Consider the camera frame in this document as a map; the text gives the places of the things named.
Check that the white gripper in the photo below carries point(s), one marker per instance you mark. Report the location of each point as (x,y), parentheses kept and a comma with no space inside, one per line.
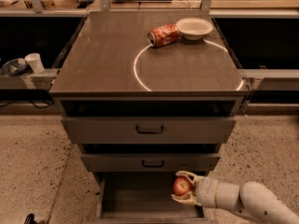
(207,188)

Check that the red apple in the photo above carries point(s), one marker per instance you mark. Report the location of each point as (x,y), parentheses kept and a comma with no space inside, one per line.
(182,186)

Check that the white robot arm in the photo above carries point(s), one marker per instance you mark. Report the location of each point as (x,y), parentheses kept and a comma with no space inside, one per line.
(252,201)

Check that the open bottom drawer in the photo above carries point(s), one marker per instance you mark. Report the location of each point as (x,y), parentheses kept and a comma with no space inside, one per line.
(143,198)

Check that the grey drawer cabinet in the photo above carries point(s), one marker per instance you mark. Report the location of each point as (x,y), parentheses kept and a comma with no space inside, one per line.
(112,71)

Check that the crushed red soda can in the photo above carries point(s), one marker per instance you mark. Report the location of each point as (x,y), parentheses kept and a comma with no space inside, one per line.
(163,35)

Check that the white paper bowl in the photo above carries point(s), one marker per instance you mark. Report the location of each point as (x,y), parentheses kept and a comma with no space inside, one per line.
(194,28)

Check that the black object on floor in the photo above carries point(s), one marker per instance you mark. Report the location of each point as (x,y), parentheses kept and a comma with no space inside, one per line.
(30,219)

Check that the white paper cup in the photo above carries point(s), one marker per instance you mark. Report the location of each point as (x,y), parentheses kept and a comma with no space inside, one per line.
(34,60)

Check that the dark blue bowl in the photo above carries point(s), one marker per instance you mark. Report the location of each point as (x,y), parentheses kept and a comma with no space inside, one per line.
(15,67)

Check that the middle drawer with handle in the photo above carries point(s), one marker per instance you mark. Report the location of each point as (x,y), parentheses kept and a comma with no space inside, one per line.
(201,162)

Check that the drawer with handle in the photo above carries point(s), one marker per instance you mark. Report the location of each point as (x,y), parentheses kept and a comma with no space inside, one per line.
(148,130)
(201,162)

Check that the top drawer with handle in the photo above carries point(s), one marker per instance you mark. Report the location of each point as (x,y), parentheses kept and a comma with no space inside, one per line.
(148,130)

